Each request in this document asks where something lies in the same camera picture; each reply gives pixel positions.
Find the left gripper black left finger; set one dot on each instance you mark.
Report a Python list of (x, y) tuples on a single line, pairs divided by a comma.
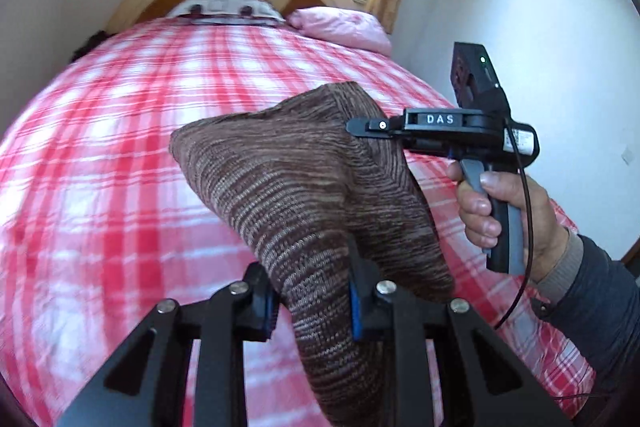
[(143, 382)]

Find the right forearm in dark sleeve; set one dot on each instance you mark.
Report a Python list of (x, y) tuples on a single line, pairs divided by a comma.
[(594, 302)]

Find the pink pillow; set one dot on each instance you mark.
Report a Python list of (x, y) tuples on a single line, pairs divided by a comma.
[(351, 28)]

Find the white patterned pillow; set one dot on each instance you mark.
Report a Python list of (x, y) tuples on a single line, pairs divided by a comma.
[(228, 12)]

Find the red white plaid bedsheet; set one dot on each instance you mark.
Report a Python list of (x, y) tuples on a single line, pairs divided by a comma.
[(97, 221)]

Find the person's right hand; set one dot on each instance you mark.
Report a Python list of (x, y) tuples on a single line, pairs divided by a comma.
[(482, 230)]

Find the dark object beside bed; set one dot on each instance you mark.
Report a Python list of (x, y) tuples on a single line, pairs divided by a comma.
[(90, 44)]

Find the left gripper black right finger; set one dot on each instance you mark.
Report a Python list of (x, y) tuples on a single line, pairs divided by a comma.
[(438, 363)]

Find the brown knitted sweater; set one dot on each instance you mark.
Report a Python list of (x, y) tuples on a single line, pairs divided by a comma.
[(300, 190)]

